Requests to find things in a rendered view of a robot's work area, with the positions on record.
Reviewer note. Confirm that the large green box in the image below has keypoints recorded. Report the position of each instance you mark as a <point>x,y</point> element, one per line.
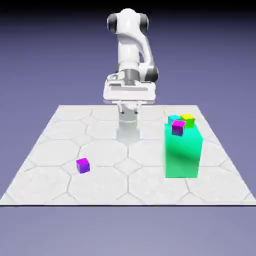
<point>183,154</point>

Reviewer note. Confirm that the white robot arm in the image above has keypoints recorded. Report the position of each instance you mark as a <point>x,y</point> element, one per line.
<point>128,40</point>

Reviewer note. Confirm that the small purple cube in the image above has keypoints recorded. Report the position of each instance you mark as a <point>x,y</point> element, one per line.
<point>83,166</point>
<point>178,128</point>

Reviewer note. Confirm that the small cyan cube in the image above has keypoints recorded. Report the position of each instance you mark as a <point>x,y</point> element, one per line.
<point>172,118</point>

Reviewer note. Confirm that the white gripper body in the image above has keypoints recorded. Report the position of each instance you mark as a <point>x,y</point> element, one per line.
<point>129,95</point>

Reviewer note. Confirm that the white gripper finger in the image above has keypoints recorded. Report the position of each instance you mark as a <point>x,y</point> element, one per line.
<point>121,109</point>
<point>136,109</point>

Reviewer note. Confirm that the small yellow cube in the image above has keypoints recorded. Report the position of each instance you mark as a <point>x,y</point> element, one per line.
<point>189,120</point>

